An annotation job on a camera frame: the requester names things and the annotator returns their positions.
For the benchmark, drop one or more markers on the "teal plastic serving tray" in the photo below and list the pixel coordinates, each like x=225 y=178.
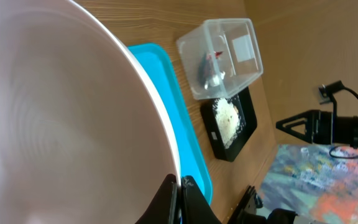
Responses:
x=158 y=66

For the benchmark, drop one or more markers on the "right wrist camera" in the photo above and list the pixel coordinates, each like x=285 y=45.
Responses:
x=326 y=92

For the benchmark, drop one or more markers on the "clear plastic bin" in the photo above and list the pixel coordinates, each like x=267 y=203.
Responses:
x=234 y=49

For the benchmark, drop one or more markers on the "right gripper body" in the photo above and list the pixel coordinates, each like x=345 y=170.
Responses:
x=319 y=127

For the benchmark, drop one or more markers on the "black plastic tray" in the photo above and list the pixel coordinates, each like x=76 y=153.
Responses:
x=211 y=126

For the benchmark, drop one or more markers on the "large white plate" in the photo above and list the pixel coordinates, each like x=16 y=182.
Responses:
x=84 y=134

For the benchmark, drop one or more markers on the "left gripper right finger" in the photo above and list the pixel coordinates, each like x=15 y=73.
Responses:
x=194 y=207

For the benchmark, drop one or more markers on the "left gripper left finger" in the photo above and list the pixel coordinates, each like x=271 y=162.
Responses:
x=164 y=206

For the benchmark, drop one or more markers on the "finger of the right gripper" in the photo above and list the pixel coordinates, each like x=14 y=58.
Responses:
x=299 y=126

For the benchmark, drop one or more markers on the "colourful patterned floor mat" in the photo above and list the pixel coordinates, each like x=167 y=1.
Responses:
x=307 y=180

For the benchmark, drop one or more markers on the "red snack wrapper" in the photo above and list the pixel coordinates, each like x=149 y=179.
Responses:
x=207 y=77

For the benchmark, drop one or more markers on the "pile of rice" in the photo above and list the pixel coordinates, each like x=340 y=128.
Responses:
x=229 y=118

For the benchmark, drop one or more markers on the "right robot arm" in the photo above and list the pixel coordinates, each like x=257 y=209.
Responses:
x=345 y=129

